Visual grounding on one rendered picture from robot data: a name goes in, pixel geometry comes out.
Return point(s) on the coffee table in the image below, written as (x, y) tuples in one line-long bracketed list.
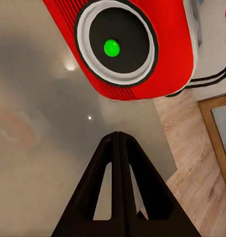
[(51, 122)]

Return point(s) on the door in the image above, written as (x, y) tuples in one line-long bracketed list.
[(214, 113)]

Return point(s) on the radio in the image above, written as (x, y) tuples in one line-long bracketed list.
[(134, 49)]

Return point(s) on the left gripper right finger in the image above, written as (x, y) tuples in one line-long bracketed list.
[(166, 216)]

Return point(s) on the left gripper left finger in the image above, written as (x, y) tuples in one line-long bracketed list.
[(77, 219)]

